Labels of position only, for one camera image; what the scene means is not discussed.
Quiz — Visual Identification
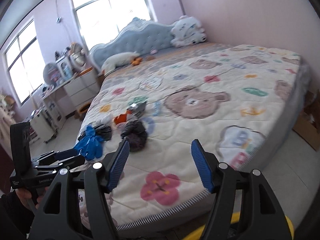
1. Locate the blue rubber glove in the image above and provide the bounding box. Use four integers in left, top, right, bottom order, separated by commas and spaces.
74, 125, 104, 161

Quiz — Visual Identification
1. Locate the orange peel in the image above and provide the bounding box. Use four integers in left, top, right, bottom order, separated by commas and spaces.
113, 113, 132, 125

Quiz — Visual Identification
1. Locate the silver green foil wrapper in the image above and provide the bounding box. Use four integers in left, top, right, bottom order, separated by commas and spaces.
127, 101, 147, 118

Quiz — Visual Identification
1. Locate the blue white candy wrapper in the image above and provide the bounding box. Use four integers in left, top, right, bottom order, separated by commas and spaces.
152, 101, 162, 116

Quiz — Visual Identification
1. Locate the yellow rimmed trash bin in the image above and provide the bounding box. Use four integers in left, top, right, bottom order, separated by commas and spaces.
179, 211, 295, 240

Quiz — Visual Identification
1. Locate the person left hand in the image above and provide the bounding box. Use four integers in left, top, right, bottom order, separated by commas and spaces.
15, 187, 49, 210

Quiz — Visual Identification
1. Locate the white suitcase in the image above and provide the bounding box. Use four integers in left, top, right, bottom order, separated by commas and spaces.
30, 108, 57, 144

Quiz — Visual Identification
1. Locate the white desk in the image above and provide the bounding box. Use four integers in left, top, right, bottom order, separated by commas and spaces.
41, 79, 75, 129

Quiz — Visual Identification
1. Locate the bear pattern quilt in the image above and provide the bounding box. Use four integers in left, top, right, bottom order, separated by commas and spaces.
81, 44, 301, 231

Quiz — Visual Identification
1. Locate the white drawer cabinet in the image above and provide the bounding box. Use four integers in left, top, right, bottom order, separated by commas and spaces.
64, 68, 100, 111

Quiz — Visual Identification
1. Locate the cardboard box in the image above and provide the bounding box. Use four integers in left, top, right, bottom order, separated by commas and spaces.
293, 89, 319, 151

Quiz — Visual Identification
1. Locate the round vanity mirror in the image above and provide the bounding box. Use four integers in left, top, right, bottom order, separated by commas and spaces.
43, 62, 61, 86

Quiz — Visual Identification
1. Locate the white goose plush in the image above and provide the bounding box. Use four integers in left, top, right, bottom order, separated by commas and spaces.
101, 51, 140, 74

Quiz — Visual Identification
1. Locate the round standing fan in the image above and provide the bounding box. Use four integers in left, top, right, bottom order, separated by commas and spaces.
69, 42, 87, 68

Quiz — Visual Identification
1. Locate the blue tufted headboard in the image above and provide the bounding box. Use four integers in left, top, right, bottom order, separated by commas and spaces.
88, 17, 174, 70

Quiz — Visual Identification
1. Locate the white plush bear toy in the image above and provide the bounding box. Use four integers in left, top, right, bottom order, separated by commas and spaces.
170, 15, 207, 48

